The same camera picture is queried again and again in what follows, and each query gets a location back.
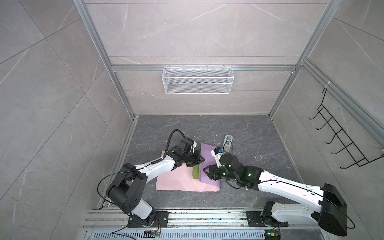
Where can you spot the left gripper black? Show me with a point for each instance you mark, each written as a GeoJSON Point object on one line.
{"type": "Point", "coordinates": [198, 155]}

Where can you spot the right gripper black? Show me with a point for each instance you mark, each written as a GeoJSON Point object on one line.
{"type": "Point", "coordinates": [213, 170]}

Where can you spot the pink wrapping paper sheet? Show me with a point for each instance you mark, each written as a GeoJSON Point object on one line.
{"type": "Point", "coordinates": [181, 179]}

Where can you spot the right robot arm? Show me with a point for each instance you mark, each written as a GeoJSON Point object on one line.
{"type": "Point", "coordinates": [312, 204]}

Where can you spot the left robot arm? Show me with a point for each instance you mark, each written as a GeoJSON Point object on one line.
{"type": "Point", "coordinates": [126, 189]}

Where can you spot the white tape dispenser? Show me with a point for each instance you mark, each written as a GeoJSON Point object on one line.
{"type": "Point", "coordinates": [228, 144]}

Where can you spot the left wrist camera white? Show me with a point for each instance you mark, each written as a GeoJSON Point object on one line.
{"type": "Point", "coordinates": [193, 147]}

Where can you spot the white wire mesh basket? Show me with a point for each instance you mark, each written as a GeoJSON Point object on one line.
{"type": "Point", "coordinates": [197, 80]}

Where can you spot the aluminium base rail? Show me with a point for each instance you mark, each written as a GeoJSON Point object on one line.
{"type": "Point", "coordinates": [177, 224]}

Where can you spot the black wire hook rack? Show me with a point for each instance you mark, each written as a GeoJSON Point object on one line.
{"type": "Point", "coordinates": [340, 134]}

